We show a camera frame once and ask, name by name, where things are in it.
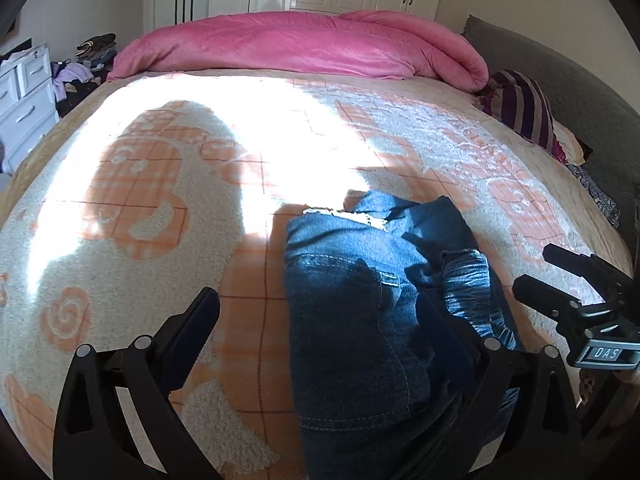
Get pink duvet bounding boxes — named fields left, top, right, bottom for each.
left=106, top=10, right=490, bottom=94

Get blue denim pants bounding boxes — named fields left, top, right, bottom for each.
left=282, top=189, right=526, bottom=480

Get person's right hand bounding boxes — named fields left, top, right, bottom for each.
left=612, top=366, right=640, bottom=389

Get cream pillow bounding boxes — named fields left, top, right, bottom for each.
left=550, top=125, right=594, bottom=166

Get white chest of drawers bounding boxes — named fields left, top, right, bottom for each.
left=0, top=42, right=61, bottom=176

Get pile of clothes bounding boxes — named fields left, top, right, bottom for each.
left=50, top=32, right=121, bottom=119

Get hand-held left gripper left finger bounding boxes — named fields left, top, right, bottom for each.
left=52, top=286, right=224, bottom=480

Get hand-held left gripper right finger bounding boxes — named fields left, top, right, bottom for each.
left=397, top=289, right=586, bottom=480

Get dark floral cloth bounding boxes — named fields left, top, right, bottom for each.
left=567, top=162, right=624, bottom=231

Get purple striped pillow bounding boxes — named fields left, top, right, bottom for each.
left=475, top=69, right=571, bottom=163

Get beige bed sheet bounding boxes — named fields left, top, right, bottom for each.
left=0, top=67, right=636, bottom=271

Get grey headboard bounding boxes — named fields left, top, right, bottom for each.
left=460, top=14, right=640, bottom=271

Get cream and orange printed blanket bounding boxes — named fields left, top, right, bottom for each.
left=0, top=67, right=633, bottom=480

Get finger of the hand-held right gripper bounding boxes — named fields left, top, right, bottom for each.
left=512, top=274, right=593, bottom=328
left=543, top=243, right=632, bottom=303

